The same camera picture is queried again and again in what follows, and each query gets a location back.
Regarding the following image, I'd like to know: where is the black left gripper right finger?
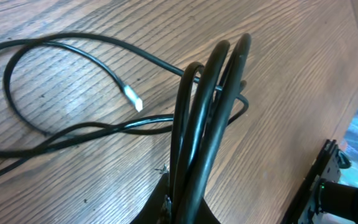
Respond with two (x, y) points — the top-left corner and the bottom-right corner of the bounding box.
(194, 199), (221, 224)

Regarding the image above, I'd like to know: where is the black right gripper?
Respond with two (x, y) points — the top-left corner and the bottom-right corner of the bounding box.
(281, 139), (341, 224)

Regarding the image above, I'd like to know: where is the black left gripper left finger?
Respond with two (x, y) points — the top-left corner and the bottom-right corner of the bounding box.
(131, 173), (169, 224)

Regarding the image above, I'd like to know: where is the black USB-A cable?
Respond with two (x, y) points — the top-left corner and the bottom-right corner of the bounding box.
(3, 40), (144, 138)

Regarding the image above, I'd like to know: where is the thin black cable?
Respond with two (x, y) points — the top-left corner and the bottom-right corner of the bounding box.
(0, 32), (250, 187)

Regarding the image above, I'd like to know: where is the black USB-C cable silver plug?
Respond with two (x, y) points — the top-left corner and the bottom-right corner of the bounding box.
(168, 34), (252, 223)

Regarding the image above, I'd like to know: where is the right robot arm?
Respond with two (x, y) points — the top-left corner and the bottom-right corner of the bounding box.
(281, 139), (358, 224)

